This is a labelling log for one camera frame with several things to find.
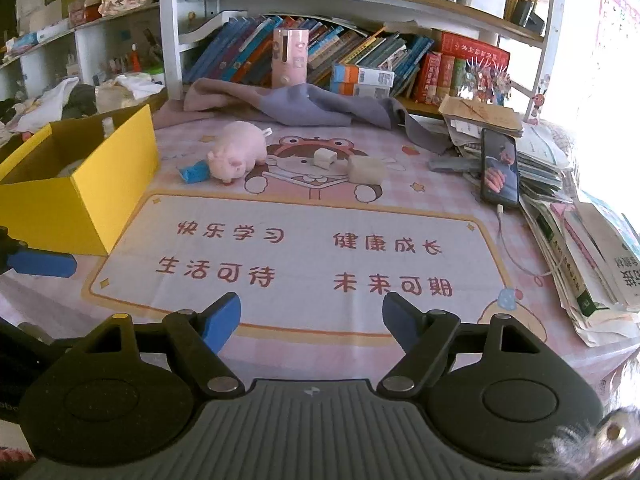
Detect blue orange white carton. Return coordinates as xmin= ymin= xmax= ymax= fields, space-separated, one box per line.
xmin=330 ymin=81 xmax=392 ymax=101
xmin=332 ymin=63 xmax=396 ymax=88

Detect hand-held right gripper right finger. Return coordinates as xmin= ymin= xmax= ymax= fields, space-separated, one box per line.
xmin=376 ymin=291 xmax=546 ymax=396

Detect blue small packet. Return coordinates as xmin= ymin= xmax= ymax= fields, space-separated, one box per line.
xmin=181 ymin=160 xmax=212 ymax=183

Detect colourful toy figures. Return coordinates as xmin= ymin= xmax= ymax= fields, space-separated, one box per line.
xmin=462 ymin=57 xmax=513 ymax=106

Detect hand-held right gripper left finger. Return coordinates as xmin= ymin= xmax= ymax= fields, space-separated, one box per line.
xmin=75 ymin=292 xmax=246 ymax=396

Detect pink plush pig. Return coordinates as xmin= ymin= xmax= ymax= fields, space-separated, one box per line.
xmin=206 ymin=121 xmax=273 ymax=184

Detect cartoon figure sticker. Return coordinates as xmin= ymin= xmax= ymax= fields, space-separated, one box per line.
xmin=525 ymin=75 xmax=551 ymax=126

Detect white charging cable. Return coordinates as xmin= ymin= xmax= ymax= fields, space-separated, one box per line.
xmin=495 ymin=203 xmax=566 ymax=277

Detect pile of clothes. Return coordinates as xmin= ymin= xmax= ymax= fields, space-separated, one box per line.
xmin=0 ymin=72 xmax=166 ymax=133

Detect blue tissue pack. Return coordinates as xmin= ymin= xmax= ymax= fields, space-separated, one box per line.
xmin=5 ymin=32 xmax=41 ymax=53

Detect pink cylindrical holder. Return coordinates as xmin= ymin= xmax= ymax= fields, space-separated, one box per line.
xmin=271 ymin=27 xmax=310 ymax=88

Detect white side shelf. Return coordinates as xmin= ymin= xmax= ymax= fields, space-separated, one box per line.
xmin=0 ymin=2 xmax=163 ymax=101

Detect row of leaning books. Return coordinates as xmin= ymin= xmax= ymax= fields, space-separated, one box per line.
xmin=182 ymin=14 xmax=436 ymax=98

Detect pink printed tablecloth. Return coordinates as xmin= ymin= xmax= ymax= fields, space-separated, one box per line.
xmin=0 ymin=97 xmax=640 ymax=386

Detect white square charger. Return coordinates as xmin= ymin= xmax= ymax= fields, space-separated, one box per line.
xmin=348 ymin=155 xmax=387 ymax=185

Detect grey flat case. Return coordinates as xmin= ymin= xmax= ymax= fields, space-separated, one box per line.
xmin=429 ymin=156 xmax=483 ymax=173

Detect small black box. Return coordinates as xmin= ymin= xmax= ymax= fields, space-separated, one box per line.
xmin=510 ymin=0 xmax=546 ymax=33

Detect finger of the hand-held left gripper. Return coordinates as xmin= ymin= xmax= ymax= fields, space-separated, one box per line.
xmin=0 ymin=226 xmax=78 ymax=279

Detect wall poster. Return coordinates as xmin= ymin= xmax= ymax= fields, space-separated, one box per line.
xmin=595 ymin=0 xmax=640 ymax=61

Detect yellow cardboard box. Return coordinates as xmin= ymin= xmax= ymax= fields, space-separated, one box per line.
xmin=0 ymin=104 xmax=161 ymax=257

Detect red thick books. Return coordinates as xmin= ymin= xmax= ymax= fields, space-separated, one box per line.
xmin=412 ymin=31 xmax=511 ymax=106

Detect purple cloth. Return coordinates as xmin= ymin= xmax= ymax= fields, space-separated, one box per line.
xmin=182 ymin=77 xmax=453 ymax=156

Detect brown paper envelope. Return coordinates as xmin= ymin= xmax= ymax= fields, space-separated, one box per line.
xmin=439 ymin=96 xmax=525 ymax=138

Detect fuzzy pink sleeve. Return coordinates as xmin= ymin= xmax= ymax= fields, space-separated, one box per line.
xmin=532 ymin=405 xmax=640 ymax=480

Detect stack of papers and books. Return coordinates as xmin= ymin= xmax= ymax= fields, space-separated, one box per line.
xmin=440 ymin=115 xmax=640 ymax=348

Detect black smartphone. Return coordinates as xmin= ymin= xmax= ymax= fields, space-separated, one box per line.
xmin=480 ymin=127 xmax=521 ymax=209

